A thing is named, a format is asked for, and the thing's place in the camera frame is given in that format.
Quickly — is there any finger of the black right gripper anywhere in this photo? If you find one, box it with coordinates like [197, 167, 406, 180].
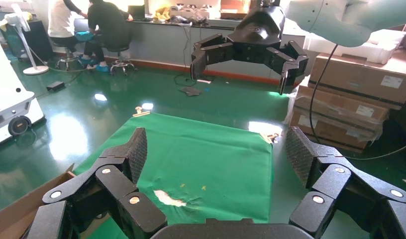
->
[190, 33, 237, 82]
[264, 40, 309, 96]

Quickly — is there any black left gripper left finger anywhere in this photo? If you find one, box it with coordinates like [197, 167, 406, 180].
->
[24, 126, 168, 239]

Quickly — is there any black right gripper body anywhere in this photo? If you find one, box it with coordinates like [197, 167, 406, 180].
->
[226, 5, 286, 66]

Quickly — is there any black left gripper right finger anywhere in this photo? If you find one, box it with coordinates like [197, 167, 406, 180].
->
[285, 126, 406, 239]

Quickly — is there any open brown cardboard box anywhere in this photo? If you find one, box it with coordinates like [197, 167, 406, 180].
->
[0, 163, 108, 239]

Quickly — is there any flat black floor item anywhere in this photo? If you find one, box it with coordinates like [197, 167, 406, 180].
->
[178, 86, 203, 97]

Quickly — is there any long grey workbench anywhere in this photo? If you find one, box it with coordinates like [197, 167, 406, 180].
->
[74, 14, 311, 86]

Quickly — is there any plastic wrapped brown carton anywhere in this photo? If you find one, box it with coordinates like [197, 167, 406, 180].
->
[288, 85, 391, 154]

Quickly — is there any yellow crumpled item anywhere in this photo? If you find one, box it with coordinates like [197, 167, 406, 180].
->
[153, 5, 173, 22]

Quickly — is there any large brown shipping carton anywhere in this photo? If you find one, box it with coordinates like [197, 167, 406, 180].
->
[308, 48, 406, 111]

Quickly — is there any white foam packing block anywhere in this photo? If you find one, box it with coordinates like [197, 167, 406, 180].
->
[303, 28, 406, 66]

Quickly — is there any dark laptop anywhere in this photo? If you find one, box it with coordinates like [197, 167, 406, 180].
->
[127, 4, 146, 21]

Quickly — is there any wheeled office stool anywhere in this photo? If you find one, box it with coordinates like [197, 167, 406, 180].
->
[53, 41, 81, 71]
[106, 45, 138, 77]

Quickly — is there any green table cloth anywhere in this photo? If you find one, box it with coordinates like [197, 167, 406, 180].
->
[73, 112, 274, 239]

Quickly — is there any black power adapter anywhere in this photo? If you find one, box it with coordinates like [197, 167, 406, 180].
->
[46, 81, 66, 93]

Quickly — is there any person in black clothes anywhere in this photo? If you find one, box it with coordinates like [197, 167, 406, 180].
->
[78, 0, 135, 74]

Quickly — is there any white wheeled robot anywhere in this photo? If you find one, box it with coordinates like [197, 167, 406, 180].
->
[0, 22, 46, 148]

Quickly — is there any white standing fan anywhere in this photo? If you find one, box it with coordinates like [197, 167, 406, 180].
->
[4, 2, 50, 76]

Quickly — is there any black cabinet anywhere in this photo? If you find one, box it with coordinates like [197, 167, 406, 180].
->
[0, 19, 54, 62]

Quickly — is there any person in white shirt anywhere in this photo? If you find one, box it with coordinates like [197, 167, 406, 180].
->
[46, 0, 89, 68]

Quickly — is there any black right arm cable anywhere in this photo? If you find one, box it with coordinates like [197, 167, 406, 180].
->
[308, 44, 406, 162]

